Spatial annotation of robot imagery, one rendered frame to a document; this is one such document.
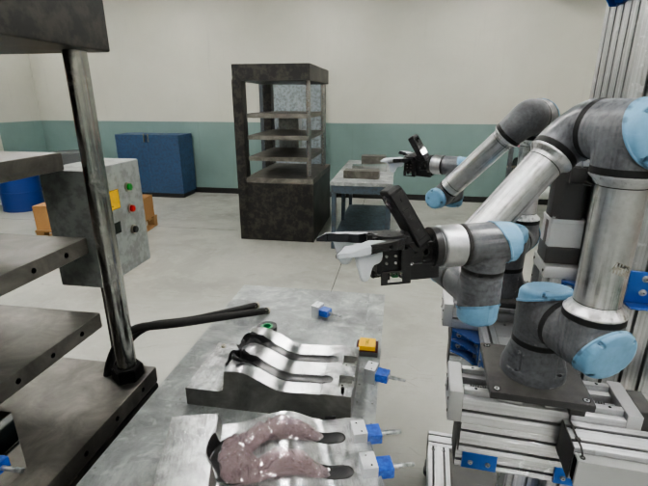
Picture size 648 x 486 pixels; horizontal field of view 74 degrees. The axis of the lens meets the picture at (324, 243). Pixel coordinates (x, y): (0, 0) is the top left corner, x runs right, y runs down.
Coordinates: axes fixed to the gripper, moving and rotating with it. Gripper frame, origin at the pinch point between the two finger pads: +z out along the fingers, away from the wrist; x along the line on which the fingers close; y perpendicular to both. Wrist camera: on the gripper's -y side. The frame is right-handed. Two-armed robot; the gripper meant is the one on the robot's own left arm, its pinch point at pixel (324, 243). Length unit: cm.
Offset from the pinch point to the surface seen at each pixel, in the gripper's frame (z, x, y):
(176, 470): 30, 21, 52
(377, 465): -14, 16, 56
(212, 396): 24, 55, 55
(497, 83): -411, 572, -125
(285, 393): 3, 46, 52
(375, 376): -27, 54, 56
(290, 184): -58, 448, 13
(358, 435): -13, 26, 55
